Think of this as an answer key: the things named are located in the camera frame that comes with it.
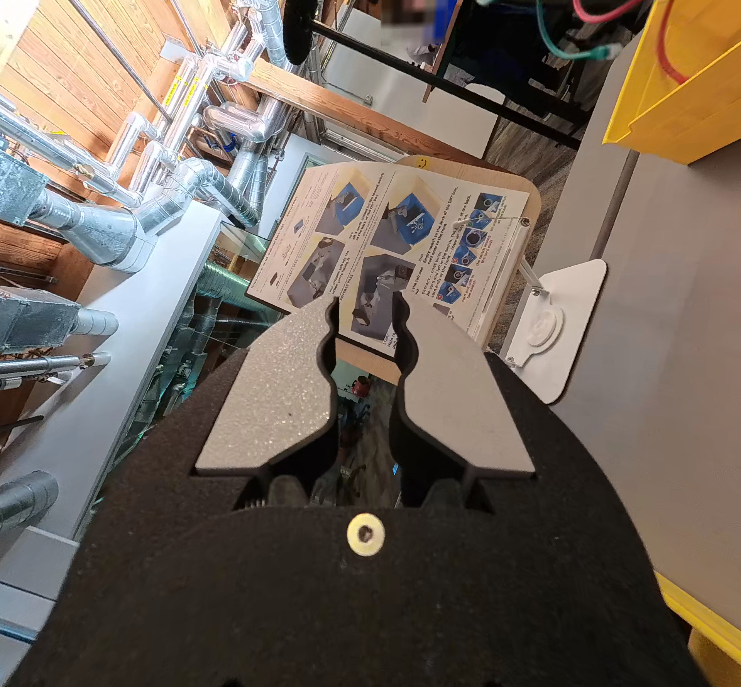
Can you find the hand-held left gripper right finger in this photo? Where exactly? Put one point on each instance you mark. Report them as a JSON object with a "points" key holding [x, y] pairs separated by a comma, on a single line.
{"points": [[463, 409]]}

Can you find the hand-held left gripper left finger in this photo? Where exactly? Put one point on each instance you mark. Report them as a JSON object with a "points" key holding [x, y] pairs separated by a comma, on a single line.
{"points": [[272, 403]]}

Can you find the yellow plastic bin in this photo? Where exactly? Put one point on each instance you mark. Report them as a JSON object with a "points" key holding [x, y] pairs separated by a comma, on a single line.
{"points": [[694, 114], [723, 617]]}

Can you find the white board stand base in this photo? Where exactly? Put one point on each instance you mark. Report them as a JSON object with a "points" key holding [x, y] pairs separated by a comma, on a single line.
{"points": [[573, 316]]}

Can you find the printed instruction sheet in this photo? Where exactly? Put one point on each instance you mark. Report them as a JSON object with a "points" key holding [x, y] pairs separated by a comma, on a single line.
{"points": [[370, 224]]}

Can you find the small chrome pipe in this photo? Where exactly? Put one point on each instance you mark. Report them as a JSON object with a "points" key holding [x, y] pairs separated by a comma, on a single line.
{"points": [[58, 364]]}

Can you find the wooden ceiling beam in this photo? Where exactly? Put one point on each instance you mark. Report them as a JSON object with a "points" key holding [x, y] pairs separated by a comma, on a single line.
{"points": [[324, 99]]}

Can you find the cluster of silver insulated pipes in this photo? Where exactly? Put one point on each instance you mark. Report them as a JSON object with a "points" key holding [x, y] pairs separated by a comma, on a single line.
{"points": [[185, 85]]}

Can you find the long silver pipe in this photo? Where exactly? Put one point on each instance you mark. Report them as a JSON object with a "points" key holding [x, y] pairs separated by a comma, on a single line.
{"points": [[58, 148]]}

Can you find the black toothed disc on pole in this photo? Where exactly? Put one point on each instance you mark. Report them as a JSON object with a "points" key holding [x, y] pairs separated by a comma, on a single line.
{"points": [[301, 15]]}

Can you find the large silver ventilation duct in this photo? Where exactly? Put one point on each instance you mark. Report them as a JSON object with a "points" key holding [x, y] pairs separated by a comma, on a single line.
{"points": [[98, 235]]}

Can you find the rectangular galvanised duct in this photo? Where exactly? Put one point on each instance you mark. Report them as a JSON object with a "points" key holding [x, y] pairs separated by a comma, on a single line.
{"points": [[35, 322]]}

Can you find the silver spiral air duct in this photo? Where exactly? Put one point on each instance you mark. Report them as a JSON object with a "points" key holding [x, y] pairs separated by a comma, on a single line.
{"points": [[23, 502]]}

